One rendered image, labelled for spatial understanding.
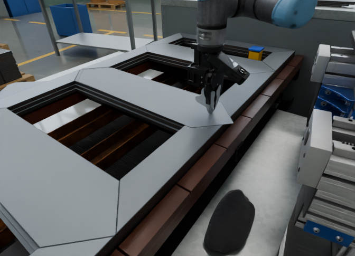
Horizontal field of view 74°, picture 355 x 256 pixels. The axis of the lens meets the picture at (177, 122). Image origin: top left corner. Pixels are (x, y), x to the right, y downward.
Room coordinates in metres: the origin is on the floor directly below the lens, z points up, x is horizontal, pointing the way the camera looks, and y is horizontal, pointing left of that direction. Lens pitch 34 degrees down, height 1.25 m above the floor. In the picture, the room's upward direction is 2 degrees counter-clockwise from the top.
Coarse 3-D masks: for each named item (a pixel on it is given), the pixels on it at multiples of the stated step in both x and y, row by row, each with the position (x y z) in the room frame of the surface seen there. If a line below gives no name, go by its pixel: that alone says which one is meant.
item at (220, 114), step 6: (216, 108) 0.65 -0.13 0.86; (222, 108) 0.65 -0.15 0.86; (210, 114) 0.62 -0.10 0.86; (216, 114) 0.62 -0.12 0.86; (222, 114) 0.61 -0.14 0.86; (228, 114) 0.61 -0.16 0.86; (204, 120) 0.58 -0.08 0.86; (210, 120) 0.58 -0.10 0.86; (216, 120) 0.58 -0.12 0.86; (222, 120) 0.58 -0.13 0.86; (192, 126) 0.55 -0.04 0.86; (198, 126) 0.55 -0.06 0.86; (204, 126) 0.55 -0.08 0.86
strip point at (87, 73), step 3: (87, 69) 1.03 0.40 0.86; (90, 69) 1.03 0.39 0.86; (93, 69) 1.03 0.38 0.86; (96, 69) 1.03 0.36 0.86; (99, 69) 1.02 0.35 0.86; (102, 69) 1.02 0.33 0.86; (105, 69) 1.02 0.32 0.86; (84, 72) 0.99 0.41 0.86; (87, 72) 0.99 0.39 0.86; (90, 72) 0.99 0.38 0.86; (93, 72) 0.99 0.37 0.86; (96, 72) 0.99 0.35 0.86; (99, 72) 0.99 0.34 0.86; (81, 75) 0.96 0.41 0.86; (84, 75) 0.96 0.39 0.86; (87, 75) 0.95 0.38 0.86; (90, 75) 0.95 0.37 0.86; (81, 78) 0.93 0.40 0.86; (84, 78) 0.93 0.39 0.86
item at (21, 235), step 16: (224, 48) 1.35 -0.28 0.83; (240, 48) 1.29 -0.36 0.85; (128, 64) 1.14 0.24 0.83; (176, 64) 1.13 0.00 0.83; (272, 80) 0.93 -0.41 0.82; (48, 96) 0.80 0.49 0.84; (64, 96) 0.85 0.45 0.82; (96, 96) 0.81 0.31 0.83; (112, 96) 0.77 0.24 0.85; (256, 96) 0.78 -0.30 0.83; (16, 112) 0.71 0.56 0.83; (128, 112) 0.70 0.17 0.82; (144, 112) 0.66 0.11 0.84; (240, 112) 0.66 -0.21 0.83; (176, 128) 0.58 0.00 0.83; (224, 128) 0.57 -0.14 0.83; (208, 144) 0.49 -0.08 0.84; (192, 160) 0.43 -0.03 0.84; (176, 176) 0.38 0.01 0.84; (160, 192) 0.33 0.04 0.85; (0, 208) 0.30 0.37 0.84; (144, 208) 0.29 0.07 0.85; (16, 224) 0.27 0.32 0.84; (128, 224) 0.26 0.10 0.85; (32, 240) 0.23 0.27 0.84; (112, 240) 0.23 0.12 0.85
